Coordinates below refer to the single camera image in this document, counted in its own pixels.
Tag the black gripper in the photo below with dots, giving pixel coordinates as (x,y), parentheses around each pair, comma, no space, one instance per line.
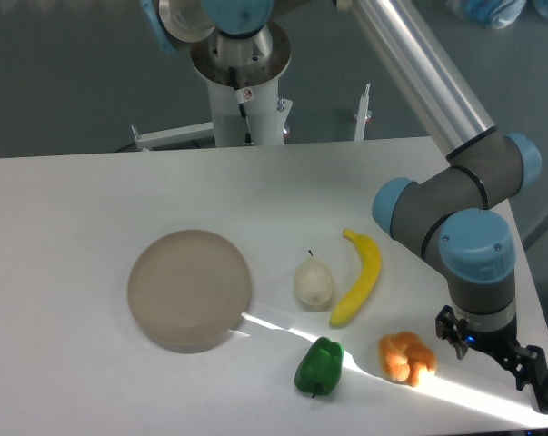
(493,334)

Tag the yellow banana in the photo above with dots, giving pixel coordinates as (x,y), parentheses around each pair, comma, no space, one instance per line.
(371,265)

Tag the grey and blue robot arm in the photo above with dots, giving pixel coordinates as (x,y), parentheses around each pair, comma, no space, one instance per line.
(447,221)

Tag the orange braided bread roll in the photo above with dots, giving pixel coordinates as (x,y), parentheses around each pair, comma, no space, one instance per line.
(405,358)

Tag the green bell pepper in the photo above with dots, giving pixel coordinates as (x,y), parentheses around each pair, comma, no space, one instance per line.
(320,370)

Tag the pale white pear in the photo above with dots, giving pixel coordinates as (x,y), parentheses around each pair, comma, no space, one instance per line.
(313,284)

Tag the beige round plate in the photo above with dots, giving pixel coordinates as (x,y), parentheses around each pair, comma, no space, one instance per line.
(188,289)

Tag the white metal post right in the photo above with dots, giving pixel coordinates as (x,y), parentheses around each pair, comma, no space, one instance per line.
(363,114)

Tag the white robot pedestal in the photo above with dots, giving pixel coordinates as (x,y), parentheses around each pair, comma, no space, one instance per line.
(242,78)

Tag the white metal bracket left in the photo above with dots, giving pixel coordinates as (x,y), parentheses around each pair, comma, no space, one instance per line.
(174,136)

